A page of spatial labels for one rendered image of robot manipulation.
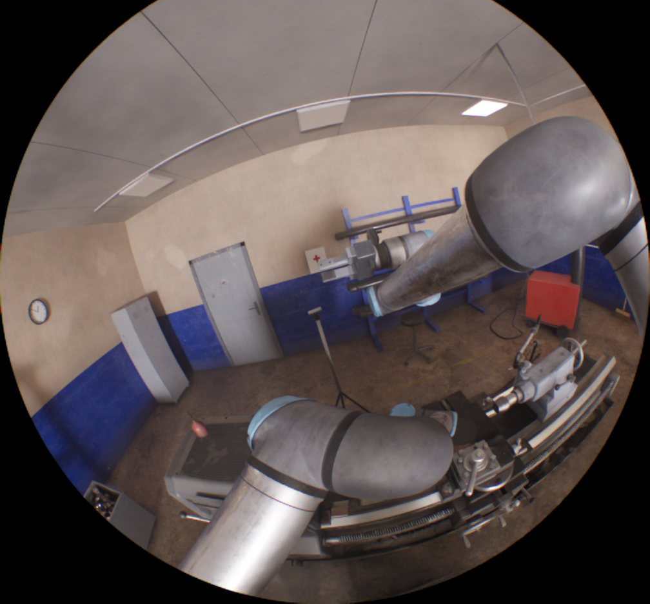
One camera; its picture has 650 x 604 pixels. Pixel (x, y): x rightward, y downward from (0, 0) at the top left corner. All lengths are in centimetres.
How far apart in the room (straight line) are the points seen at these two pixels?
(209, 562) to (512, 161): 49
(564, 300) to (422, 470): 350
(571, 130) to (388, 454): 33
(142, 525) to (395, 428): 285
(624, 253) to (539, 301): 353
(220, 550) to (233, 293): 382
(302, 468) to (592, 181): 38
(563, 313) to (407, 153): 344
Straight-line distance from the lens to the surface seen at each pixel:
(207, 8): 153
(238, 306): 401
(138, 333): 406
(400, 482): 28
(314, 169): 368
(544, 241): 20
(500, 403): 130
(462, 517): 135
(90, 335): 413
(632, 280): 31
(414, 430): 29
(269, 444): 31
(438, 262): 31
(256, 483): 31
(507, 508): 132
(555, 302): 373
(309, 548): 138
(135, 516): 290
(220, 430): 123
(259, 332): 410
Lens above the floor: 210
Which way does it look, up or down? 14 degrees down
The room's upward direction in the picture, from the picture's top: 15 degrees counter-clockwise
